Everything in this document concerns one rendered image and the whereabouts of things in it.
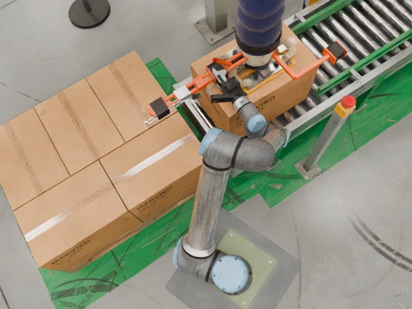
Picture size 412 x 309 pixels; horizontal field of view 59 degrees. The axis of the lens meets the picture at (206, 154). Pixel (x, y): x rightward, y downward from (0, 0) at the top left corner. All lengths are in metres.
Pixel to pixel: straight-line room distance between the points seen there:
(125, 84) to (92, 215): 0.91
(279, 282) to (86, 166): 1.35
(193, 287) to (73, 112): 1.41
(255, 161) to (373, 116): 2.00
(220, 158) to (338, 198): 1.68
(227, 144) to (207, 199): 0.26
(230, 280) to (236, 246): 0.31
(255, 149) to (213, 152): 0.15
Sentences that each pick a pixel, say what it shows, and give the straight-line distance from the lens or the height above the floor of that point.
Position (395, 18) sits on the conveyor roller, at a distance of 3.02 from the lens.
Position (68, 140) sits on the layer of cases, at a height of 0.54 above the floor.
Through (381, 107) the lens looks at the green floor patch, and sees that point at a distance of 3.24.
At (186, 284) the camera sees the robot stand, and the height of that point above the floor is 0.75.
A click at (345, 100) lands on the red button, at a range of 1.94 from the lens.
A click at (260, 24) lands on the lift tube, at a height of 1.38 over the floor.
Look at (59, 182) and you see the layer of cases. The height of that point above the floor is 0.54.
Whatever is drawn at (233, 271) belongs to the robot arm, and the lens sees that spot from 1.62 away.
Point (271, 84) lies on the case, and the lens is 2.02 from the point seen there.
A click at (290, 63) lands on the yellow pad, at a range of 2.08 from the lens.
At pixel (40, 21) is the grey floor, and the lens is 3.99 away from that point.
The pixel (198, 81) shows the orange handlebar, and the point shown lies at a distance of 1.86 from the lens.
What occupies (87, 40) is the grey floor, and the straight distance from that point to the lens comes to 3.65.
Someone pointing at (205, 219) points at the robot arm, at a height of 1.20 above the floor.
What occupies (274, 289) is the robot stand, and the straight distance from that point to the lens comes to 1.92.
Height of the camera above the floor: 2.66
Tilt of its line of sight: 69 degrees down
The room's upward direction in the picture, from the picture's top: 10 degrees counter-clockwise
